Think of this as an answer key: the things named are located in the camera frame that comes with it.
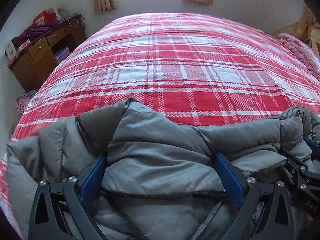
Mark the grey puffer jacket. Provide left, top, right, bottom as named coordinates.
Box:
left=7, top=100, right=319, bottom=239

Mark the pink folded blanket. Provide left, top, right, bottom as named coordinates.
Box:
left=278, top=33, right=320, bottom=80

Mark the wooden headboard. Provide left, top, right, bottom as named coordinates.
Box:
left=309, top=27, right=320, bottom=55

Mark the yellow tied curtain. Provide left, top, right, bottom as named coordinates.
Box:
left=272, top=3, right=319, bottom=42

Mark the red plaid bed sheet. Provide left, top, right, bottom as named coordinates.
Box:
left=1, top=13, right=319, bottom=239

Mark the brown wooden desk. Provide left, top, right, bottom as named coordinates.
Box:
left=8, top=14, right=87, bottom=92

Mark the purple box in desk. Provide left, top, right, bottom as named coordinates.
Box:
left=55, top=47, right=70, bottom=64

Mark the white gift box on desk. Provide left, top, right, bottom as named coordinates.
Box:
left=4, top=40, right=16, bottom=61

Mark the purple garment on desk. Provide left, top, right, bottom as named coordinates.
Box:
left=11, top=21, right=60, bottom=47

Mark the red box on desk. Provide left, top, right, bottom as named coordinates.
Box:
left=33, top=11, right=56, bottom=25

